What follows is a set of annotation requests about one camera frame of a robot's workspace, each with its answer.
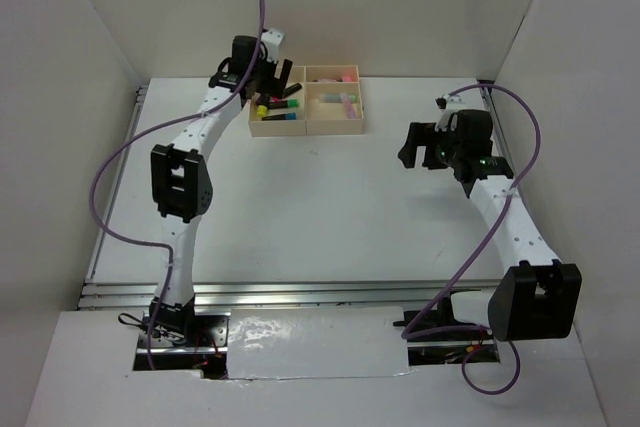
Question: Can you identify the pastel green translucent highlighter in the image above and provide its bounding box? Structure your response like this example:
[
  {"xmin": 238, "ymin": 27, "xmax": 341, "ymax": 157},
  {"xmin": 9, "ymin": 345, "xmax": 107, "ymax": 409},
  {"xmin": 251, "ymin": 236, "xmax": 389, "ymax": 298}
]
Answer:
[{"xmin": 318, "ymin": 93, "xmax": 359, "ymax": 103}]

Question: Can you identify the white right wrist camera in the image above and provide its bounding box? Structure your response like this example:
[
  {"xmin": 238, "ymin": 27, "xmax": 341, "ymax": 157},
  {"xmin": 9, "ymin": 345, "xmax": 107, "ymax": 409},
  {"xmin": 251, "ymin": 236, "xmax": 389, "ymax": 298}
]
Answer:
[{"xmin": 435, "ymin": 94, "xmax": 465, "ymax": 132}]

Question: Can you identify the black pink-capped highlighter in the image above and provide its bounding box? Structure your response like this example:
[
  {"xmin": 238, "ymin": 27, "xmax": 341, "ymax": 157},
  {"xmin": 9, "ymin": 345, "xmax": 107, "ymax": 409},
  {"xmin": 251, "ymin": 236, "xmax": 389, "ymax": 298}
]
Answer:
[{"xmin": 271, "ymin": 83, "xmax": 302, "ymax": 101}]

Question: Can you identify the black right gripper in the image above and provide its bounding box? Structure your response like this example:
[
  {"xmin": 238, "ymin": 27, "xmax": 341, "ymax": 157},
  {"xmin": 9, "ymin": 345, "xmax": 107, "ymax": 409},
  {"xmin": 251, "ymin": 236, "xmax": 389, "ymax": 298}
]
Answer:
[{"xmin": 399, "ymin": 121, "xmax": 466, "ymax": 169}]

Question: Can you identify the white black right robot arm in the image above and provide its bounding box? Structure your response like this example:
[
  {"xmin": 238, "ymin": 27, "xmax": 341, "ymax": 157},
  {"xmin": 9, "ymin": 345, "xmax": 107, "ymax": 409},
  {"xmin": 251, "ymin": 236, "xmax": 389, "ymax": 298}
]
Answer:
[{"xmin": 398, "ymin": 109, "xmax": 582, "ymax": 341}]

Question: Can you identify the wooden compartment tray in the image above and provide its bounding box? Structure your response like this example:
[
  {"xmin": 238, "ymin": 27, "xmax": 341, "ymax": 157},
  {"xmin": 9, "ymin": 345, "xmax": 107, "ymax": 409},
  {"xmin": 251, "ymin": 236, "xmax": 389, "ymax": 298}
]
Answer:
[{"xmin": 248, "ymin": 65, "xmax": 365, "ymax": 137}]

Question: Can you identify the black blue-capped highlighter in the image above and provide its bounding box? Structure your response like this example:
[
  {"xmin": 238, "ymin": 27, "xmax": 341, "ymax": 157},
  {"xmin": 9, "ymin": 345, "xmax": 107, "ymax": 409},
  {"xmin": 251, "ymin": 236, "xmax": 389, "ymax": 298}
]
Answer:
[{"xmin": 261, "ymin": 112, "xmax": 297, "ymax": 122}]

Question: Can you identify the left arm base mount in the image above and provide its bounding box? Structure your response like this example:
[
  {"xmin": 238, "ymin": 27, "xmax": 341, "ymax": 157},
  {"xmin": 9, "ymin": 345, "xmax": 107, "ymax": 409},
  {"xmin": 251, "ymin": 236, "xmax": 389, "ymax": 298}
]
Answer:
[{"xmin": 118, "ymin": 309, "xmax": 231, "ymax": 351}]

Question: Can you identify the white front cover panel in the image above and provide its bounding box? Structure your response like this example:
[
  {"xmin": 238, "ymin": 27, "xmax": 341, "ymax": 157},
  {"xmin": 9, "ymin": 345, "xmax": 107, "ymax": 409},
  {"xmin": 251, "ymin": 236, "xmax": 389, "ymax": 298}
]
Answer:
[{"xmin": 226, "ymin": 306, "xmax": 410, "ymax": 380}]

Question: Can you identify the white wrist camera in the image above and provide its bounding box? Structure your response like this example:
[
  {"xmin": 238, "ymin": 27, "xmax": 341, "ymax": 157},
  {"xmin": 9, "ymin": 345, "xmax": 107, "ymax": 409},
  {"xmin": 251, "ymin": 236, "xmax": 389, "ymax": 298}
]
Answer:
[
  {"xmin": 435, "ymin": 94, "xmax": 465, "ymax": 132},
  {"xmin": 260, "ymin": 28, "xmax": 285, "ymax": 64}
]

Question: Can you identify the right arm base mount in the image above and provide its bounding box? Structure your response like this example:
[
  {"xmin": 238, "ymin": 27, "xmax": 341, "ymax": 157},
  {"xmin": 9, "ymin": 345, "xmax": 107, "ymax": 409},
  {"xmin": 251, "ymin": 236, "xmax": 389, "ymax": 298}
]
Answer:
[{"xmin": 407, "ymin": 293, "xmax": 493, "ymax": 343}]

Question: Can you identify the pastel purple translucent highlighter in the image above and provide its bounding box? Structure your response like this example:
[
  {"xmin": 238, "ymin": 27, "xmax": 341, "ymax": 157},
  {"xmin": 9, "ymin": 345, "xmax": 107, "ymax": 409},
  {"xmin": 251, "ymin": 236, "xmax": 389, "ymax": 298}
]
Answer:
[{"xmin": 339, "ymin": 92, "xmax": 359, "ymax": 120}]

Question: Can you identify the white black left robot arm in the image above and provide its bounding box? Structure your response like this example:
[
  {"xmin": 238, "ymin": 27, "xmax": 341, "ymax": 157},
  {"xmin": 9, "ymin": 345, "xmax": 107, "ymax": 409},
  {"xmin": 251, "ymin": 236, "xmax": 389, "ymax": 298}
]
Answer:
[{"xmin": 149, "ymin": 29, "xmax": 293, "ymax": 346}]

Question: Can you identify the pastel pink translucent highlighter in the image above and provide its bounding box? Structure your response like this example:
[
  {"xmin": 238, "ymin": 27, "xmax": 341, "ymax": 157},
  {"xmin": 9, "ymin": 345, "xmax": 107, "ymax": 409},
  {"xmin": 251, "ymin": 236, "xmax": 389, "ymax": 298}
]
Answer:
[{"xmin": 312, "ymin": 76, "xmax": 354, "ymax": 83}]

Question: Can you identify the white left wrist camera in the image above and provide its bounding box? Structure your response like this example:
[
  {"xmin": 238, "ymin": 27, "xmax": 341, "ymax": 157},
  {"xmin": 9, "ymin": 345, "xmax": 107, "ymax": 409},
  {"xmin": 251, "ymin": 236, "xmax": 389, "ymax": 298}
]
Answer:
[{"xmin": 260, "ymin": 28, "xmax": 285, "ymax": 64}]

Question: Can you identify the black green-capped highlighter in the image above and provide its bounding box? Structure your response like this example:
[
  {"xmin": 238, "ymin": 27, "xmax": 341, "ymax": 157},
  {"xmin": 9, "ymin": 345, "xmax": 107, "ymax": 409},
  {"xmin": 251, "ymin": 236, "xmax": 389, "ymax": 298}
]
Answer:
[{"xmin": 267, "ymin": 99, "xmax": 299, "ymax": 109}]

